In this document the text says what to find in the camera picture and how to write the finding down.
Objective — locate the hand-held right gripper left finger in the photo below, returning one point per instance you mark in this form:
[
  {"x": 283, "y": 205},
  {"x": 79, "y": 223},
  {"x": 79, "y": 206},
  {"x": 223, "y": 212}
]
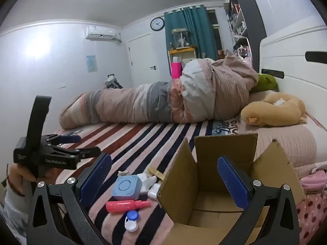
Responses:
[{"x": 95, "y": 177}]

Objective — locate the pink ribbed pillow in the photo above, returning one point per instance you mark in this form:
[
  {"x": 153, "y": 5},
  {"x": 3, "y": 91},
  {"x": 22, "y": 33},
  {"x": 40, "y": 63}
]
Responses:
[{"x": 288, "y": 143}]

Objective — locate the rolled pink grey duvet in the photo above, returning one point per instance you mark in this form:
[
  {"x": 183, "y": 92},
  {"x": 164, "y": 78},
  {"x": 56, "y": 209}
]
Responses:
[{"x": 196, "y": 91}]

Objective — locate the brown cardboard box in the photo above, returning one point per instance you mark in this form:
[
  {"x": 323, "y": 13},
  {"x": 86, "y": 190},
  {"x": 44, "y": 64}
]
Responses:
[{"x": 194, "y": 209}]

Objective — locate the blue white contact lens case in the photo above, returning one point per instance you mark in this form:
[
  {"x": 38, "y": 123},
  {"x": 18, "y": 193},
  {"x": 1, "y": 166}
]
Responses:
[{"x": 132, "y": 220}]

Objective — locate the white door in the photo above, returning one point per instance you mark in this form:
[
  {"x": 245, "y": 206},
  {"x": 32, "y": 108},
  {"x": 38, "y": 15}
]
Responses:
[{"x": 141, "y": 61}]

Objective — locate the pink pouch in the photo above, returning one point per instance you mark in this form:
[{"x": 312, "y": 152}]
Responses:
[{"x": 314, "y": 178}]

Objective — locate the white air conditioner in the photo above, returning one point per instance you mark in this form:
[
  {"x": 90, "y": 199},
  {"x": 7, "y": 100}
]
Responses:
[{"x": 99, "y": 32}]

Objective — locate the yellow shelf rack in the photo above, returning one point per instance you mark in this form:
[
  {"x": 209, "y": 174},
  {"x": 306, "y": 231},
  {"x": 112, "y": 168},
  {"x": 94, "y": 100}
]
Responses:
[{"x": 182, "y": 53}]

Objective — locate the dark tall bookshelf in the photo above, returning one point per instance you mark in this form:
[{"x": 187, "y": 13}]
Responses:
[{"x": 249, "y": 12}]

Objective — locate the wall poster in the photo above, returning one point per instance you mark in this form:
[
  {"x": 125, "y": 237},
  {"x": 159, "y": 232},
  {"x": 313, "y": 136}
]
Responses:
[{"x": 92, "y": 63}]

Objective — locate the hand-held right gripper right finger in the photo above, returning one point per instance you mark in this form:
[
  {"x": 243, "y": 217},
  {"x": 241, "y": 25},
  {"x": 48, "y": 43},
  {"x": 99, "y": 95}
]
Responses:
[{"x": 233, "y": 183}]

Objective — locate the striped fleece blanket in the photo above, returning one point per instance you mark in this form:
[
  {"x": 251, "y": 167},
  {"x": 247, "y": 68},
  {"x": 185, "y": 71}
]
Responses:
[{"x": 143, "y": 143}]

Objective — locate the person's left forearm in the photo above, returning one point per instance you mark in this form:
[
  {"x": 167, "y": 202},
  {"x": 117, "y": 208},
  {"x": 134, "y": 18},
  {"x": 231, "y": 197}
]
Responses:
[{"x": 12, "y": 204}]

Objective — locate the exercise machine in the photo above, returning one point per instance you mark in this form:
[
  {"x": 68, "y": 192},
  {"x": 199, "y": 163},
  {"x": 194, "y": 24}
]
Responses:
[{"x": 112, "y": 81}]

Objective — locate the white headboard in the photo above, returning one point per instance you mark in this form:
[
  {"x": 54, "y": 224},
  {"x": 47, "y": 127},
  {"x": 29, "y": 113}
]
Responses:
[{"x": 293, "y": 56}]

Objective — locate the gold rectangular box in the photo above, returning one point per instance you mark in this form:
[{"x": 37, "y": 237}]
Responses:
[{"x": 156, "y": 173}]

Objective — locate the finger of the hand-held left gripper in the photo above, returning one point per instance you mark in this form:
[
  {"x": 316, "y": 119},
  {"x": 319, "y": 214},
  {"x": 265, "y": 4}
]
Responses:
[
  {"x": 89, "y": 152},
  {"x": 70, "y": 139}
]

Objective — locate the tan plush toy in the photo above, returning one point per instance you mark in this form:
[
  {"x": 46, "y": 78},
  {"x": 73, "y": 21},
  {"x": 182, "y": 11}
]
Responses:
[{"x": 276, "y": 109}]

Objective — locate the round wall clock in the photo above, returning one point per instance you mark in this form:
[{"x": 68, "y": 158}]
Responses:
[{"x": 157, "y": 24}]

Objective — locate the window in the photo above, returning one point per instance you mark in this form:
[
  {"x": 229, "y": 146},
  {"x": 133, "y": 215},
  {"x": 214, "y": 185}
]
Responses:
[{"x": 216, "y": 30}]

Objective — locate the white tissue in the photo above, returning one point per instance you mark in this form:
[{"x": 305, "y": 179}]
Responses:
[{"x": 124, "y": 174}]

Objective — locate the teal curtain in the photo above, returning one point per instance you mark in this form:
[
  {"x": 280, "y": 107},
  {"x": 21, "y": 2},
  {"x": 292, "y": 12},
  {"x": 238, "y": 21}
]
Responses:
[{"x": 194, "y": 25}]

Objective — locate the glass display case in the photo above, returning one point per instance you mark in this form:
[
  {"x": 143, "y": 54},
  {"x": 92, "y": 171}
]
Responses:
[{"x": 180, "y": 38}]

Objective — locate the pink spray bottle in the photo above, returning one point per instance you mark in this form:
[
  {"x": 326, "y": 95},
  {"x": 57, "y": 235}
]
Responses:
[{"x": 122, "y": 206}]

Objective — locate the person's left hand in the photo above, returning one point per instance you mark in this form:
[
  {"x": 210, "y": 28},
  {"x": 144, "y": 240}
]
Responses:
[{"x": 19, "y": 174}]

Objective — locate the blue square case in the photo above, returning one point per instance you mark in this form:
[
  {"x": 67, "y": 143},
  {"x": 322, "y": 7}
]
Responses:
[{"x": 126, "y": 187}]

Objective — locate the polka dot bed sheet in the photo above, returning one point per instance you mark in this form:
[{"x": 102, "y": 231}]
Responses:
[{"x": 314, "y": 214}]

